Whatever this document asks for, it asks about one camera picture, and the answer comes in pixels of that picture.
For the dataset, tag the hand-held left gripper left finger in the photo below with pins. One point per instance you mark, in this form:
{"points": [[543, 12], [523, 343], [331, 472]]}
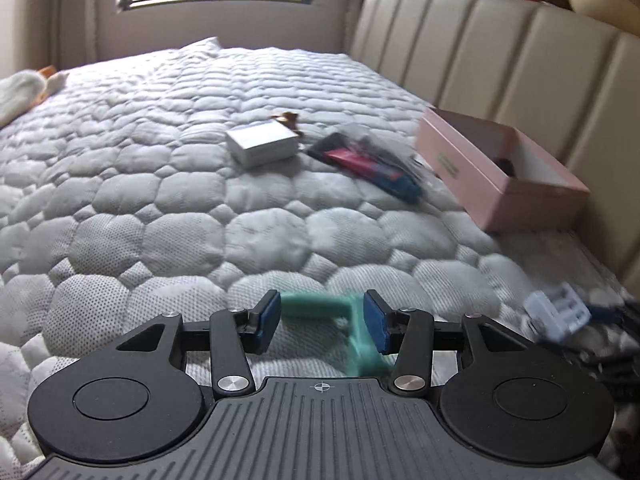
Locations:
{"points": [[269, 320]]}

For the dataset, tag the pink cardboard box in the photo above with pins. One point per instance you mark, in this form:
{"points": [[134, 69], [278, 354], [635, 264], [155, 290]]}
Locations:
{"points": [[480, 182]]}

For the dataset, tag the red blue packet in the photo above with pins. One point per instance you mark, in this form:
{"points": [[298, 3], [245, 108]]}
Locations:
{"points": [[360, 162]]}

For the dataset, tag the grey quilted bed cover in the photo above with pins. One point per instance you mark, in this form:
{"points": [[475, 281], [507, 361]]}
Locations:
{"points": [[150, 210]]}

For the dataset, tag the beige curtain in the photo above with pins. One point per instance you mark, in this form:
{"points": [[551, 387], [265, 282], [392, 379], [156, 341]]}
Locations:
{"points": [[60, 15]]}

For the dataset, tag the white power adapter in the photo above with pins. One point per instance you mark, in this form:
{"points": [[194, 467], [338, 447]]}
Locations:
{"points": [[555, 310]]}

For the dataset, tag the white plush duck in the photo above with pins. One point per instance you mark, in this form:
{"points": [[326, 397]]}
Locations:
{"points": [[22, 92]]}

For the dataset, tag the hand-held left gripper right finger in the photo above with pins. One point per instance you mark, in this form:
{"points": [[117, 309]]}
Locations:
{"points": [[376, 322]]}

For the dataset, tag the striped bed sheet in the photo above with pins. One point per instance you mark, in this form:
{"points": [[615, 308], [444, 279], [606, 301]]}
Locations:
{"points": [[555, 255]]}

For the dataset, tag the silver rectangular box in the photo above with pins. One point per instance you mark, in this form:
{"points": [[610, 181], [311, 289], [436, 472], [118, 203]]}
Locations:
{"points": [[262, 144]]}

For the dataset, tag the green plastic hook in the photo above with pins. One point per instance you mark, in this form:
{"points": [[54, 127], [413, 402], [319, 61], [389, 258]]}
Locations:
{"points": [[320, 306]]}

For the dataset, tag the beige padded headboard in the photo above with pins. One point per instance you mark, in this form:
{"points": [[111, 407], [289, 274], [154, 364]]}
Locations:
{"points": [[500, 55]]}

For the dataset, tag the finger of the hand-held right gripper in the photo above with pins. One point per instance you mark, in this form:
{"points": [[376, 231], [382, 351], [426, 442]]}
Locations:
{"points": [[615, 370], [607, 311]]}

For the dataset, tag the small brown wrapper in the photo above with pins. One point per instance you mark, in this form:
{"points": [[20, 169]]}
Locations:
{"points": [[289, 119]]}

